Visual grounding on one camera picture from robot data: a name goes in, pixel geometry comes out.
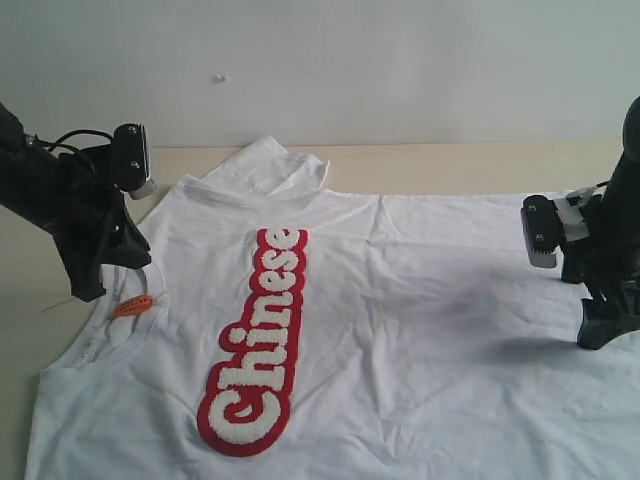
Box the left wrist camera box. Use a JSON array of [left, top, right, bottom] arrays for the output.
[[111, 123, 156, 200]]

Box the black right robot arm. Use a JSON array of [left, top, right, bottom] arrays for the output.
[[562, 100, 639, 350]]

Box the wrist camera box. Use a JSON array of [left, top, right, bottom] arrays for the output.
[[520, 194, 560, 269], [111, 123, 156, 200]]

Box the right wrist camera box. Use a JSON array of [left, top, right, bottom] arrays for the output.
[[520, 194, 560, 269]]

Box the white t-shirt red lettering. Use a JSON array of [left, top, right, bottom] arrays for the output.
[[26, 138, 639, 479]]

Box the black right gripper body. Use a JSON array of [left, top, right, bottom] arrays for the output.
[[559, 199, 639, 300]]

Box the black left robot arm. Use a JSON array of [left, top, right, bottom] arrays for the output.
[[1, 109, 155, 302]]

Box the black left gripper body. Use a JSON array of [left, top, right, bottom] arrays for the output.
[[53, 147, 130, 255]]

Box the orange neck label tag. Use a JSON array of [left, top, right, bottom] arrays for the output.
[[112, 292, 169, 319]]

